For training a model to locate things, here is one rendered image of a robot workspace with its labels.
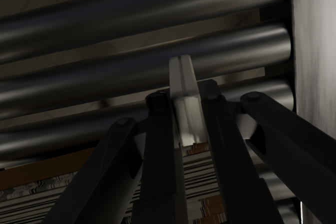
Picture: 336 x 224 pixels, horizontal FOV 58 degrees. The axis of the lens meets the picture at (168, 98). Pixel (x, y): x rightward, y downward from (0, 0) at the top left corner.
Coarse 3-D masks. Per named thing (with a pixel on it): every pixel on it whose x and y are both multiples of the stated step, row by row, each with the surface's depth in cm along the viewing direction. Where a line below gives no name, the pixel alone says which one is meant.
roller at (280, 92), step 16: (240, 80) 36; (256, 80) 35; (272, 80) 35; (288, 80) 35; (272, 96) 34; (288, 96) 34; (96, 112) 37; (112, 112) 36; (128, 112) 36; (144, 112) 35; (16, 128) 38; (32, 128) 37; (48, 128) 36; (64, 128) 36; (80, 128) 36; (96, 128) 36; (0, 144) 37; (16, 144) 36; (32, 144) 36; (48, 144) 36; (64, 144) 36; (80, 144) 36; (96, 144) 36; (0, 160) 37; (16, 160) 37; (32, 160) 37
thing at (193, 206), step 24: (192, 168) 28; (0, 192) 33; (24, 192) 31; (48, 192) 31; (192, 192) 25; (216, 192) 24; (0, 216) 29; (24, 216) 29; (192, 216) 23; (216, 216) 22
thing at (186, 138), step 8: (176, 56) 21; (176, 64) 20; (176, 72) 18; (176, 80) 17; (176, 88) 16; (176, 96) 15; (184, 96) 15; (176, 104) 15; (184, 104) 15; (176, 112) 15; (184, 112) 15; (176, 120) 16; (184, 120) 16; (184, 128) 16; (184, 136) 16; (192, 136) 16; (184, 144) 16; (192, 144) 16
